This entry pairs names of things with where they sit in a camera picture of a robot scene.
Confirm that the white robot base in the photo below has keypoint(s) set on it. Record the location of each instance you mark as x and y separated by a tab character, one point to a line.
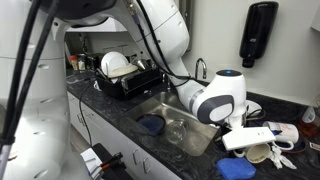
35	129

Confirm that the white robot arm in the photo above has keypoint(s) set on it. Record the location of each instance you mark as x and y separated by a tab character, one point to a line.
158	28

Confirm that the stainless steel sink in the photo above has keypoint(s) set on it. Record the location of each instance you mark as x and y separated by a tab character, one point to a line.
198	135

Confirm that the beige mug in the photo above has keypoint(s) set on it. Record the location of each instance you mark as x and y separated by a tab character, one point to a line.
254	154

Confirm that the white printed mug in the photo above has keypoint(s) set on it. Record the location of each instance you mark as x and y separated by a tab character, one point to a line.
286	135

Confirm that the black dish rack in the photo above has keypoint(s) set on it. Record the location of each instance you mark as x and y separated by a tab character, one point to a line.
129	85

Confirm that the dark blue plate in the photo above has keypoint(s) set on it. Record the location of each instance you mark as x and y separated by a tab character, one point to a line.
155	124

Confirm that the stainless steel pot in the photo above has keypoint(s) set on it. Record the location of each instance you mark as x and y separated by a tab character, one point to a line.
142	64

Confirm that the cream round plate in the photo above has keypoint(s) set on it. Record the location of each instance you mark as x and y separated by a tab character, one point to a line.
122	71

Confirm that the clear glass bowl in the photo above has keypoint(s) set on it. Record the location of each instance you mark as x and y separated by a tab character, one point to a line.
176	131

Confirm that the black orange tool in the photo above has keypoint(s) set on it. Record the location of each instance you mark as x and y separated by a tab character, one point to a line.
115	160

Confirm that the red cap spice jar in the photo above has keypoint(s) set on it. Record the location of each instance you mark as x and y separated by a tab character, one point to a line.
74	62

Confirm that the white paper card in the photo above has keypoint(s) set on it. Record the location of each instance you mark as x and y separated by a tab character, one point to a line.
93	164

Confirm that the blue sponge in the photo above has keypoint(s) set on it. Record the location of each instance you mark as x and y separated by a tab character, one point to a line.
235	168

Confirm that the black soap dispenser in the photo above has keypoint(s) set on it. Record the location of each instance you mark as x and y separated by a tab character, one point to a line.
258	27

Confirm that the crumpled white cloth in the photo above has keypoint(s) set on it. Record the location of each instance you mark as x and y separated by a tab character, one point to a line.
275	155

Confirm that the white plastic bottle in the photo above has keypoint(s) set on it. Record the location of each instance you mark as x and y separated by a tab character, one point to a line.
309	115

